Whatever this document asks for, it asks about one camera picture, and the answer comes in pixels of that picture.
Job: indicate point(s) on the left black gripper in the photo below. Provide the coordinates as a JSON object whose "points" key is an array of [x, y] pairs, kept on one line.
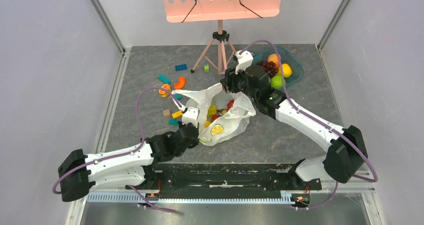
{"points": [[195, 142]]}

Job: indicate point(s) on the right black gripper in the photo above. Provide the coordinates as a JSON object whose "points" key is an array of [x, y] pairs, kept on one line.
{"points": [[232, 83]]}

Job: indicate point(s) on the white plastic bag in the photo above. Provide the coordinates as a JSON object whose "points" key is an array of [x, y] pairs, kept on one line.
{"points": [[228, 125]]}

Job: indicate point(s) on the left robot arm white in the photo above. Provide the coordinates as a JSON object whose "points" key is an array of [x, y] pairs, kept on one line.
{"points": [[82, 173]]}

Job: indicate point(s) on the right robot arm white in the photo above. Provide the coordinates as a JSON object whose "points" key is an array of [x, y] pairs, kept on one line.
{"points": [[344, 147]]}

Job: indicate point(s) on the peach fake fruit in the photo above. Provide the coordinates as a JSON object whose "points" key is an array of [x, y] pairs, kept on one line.
{"points": [[274, 60]]}

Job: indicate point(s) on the red fake fruit in bag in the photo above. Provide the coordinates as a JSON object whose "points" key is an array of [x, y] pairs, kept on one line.
{"points": [[230, 104]]}

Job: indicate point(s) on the yellow lemon fake fruit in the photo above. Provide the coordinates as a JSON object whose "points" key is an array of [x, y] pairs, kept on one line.
{"points": [[285, 70]]}

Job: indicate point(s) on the yellow green pear fake fruit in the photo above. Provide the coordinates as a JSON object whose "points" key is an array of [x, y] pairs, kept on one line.
{"points": [[212, 110]]}

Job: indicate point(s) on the teal block near yellow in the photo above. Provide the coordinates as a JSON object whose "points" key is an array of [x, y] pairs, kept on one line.
{"points": [[173, 122]]}

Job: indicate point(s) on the dark red grape bunch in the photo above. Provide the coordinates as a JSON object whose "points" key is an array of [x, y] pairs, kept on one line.
{"points": [[269, 67]]}

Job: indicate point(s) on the teal plastic fruit bin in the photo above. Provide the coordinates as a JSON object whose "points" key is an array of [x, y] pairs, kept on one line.
{"points": [[285, 58]]}

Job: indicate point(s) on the brown wooden cube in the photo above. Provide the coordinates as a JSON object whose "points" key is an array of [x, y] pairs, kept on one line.
{"points": [[167, 113]]}

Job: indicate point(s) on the small teal cube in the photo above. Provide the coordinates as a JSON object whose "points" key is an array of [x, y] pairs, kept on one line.
{"points": [[178, 97]]}

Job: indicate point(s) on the orange slice toy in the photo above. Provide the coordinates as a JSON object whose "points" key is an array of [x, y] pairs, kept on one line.
{"points": [[165, 90]]}

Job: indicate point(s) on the orange curved block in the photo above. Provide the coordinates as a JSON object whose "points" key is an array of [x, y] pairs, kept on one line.
{"points": [[181, 82]]}

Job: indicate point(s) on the teal flat block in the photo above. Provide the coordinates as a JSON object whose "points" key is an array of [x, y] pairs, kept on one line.
{"points": [[164, 79]]}

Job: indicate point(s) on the blue lego brick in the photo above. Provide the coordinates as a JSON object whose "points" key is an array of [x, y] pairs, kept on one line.
{"points": [[181, 67]]}

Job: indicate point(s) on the pink music stand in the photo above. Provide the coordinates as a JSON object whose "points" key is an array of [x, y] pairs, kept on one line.
{"points": [[219, 51]]}

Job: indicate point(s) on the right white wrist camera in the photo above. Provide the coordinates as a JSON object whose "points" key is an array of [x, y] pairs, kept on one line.
{"points": [[244, 59]]}

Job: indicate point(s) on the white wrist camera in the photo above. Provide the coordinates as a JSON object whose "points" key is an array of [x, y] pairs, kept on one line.
{"points": [[244, 59], [190, 116]]}

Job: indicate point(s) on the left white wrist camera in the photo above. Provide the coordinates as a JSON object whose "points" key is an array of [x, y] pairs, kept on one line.
{"points": [[190, 116]]}

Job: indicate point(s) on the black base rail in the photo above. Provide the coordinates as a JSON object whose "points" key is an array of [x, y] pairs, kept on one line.
{"points": [[225, 180]]}

